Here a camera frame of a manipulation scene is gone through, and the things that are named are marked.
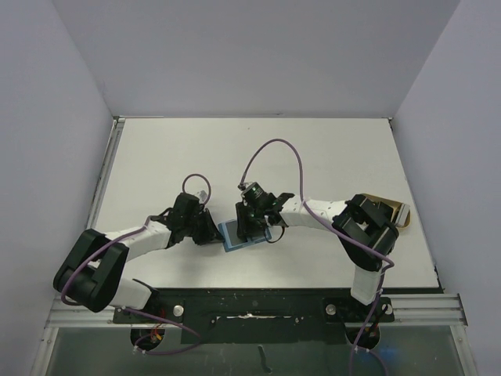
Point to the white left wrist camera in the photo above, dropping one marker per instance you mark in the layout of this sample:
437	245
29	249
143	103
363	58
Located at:
202	195

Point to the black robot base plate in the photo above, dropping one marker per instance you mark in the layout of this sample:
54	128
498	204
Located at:
259	316

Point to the aluminium left side rail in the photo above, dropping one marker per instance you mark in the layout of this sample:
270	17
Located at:
113	143

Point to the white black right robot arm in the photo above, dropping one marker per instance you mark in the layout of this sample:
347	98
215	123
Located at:
364	228

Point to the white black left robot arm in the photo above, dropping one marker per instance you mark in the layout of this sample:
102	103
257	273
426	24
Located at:
91	274

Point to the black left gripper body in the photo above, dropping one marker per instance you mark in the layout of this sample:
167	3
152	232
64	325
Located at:
193	225

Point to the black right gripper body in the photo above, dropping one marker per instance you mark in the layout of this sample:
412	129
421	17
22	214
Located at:
246	221

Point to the stack of credit cards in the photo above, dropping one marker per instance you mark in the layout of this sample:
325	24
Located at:
402	215

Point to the beige oval card tray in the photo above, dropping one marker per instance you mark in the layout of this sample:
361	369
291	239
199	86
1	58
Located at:
394	205

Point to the aluminium rail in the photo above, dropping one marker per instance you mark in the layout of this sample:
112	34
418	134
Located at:
431	310
113	143

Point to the aluminium front rail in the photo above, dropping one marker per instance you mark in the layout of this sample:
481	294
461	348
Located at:
431	310

